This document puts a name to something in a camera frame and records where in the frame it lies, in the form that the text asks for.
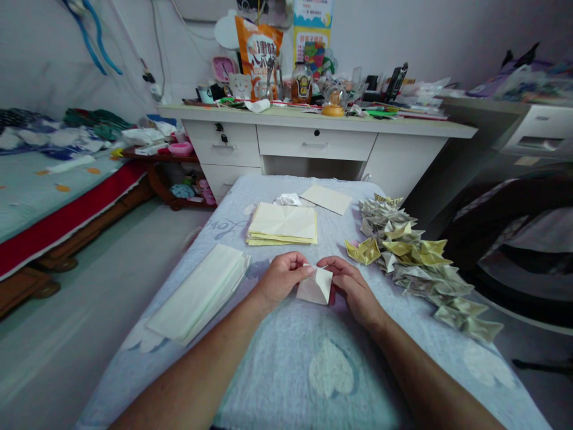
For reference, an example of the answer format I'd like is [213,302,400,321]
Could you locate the person's right hand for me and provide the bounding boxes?
[315,256,387,331]

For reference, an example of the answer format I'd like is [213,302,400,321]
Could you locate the person's left hand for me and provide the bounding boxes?
[255,250,314,313]

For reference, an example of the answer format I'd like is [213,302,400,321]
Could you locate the person's right thumb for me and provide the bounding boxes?
[329,268,344,307]

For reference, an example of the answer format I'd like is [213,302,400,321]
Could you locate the person's left thumb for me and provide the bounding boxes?
[286,264,314,287]

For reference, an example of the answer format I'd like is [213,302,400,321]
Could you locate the person's left fingers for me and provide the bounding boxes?
[276,250,311,271]

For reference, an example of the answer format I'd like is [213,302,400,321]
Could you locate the person's right index finger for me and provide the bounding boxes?
[315,256,349,275]

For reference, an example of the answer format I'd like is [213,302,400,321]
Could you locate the white paper piece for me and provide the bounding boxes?
[295,263,335,306]

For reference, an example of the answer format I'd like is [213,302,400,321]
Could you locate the yellow paper boat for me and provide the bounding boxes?
[343,237,383,266]

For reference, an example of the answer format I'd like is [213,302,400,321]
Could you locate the stack of pale yellow squares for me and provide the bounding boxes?
[245,201,319,247]

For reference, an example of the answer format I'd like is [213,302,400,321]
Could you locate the cream paper sheet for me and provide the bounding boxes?
[298,183,355,217]

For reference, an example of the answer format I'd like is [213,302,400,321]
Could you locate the pile of folded paper boats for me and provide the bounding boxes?
[358,193,506,345]

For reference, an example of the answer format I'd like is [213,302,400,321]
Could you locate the light blue heart-print cloth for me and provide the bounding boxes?
[73,173,554,430]

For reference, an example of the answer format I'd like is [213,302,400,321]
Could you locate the stack of white folded sheets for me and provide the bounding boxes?
[144,243,253,348]

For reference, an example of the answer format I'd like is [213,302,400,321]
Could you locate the white desk with clutter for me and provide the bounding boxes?
[156,8,479,208]

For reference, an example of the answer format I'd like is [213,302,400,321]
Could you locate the red-brown bedside shelf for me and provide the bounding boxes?
[119,114,219,212]

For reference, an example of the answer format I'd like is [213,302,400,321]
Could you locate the dark garment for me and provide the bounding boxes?
[439,177,573,311]

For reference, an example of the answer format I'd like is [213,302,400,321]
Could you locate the bed with bedding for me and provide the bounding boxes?
[0,107,156,320]

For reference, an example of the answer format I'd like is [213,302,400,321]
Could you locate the blue clothes hangers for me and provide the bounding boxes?
[62,0,124,76]

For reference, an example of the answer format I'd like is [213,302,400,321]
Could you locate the colourful wall poster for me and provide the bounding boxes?
[292,0,335,68]

